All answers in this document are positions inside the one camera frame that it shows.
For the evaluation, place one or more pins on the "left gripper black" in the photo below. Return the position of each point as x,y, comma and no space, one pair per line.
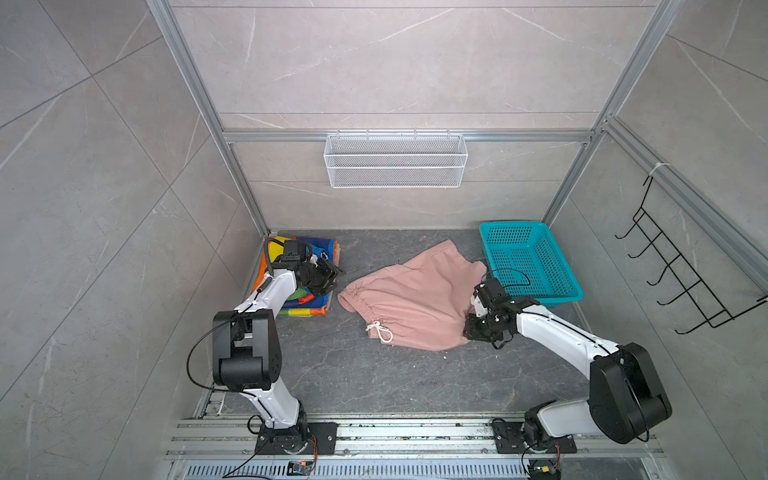
330,272

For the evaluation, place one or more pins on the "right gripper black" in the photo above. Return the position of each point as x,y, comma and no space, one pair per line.
471,331

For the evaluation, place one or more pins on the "rainbow coloured shorts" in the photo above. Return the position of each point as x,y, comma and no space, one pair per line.
278,287

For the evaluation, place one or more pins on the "teal plastic basket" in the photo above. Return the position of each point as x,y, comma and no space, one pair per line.
525,257

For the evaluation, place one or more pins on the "pink shorts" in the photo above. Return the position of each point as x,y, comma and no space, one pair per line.
421,304

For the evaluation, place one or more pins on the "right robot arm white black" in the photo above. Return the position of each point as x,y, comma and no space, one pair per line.
626,397

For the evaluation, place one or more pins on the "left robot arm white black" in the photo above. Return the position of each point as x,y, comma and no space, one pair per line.
247,357

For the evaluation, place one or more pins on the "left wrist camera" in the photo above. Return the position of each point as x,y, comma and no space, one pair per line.
294,253

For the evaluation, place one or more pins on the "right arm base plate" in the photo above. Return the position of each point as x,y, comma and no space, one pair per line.
524,437

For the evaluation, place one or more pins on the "white wire mesh basket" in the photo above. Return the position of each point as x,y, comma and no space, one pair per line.
395,160

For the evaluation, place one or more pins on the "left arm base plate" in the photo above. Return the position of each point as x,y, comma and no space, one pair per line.
320,437

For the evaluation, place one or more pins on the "aluminium mounting rail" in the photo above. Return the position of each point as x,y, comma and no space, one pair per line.
348,436

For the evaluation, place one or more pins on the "black wire hook rack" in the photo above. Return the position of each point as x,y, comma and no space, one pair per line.
692,286

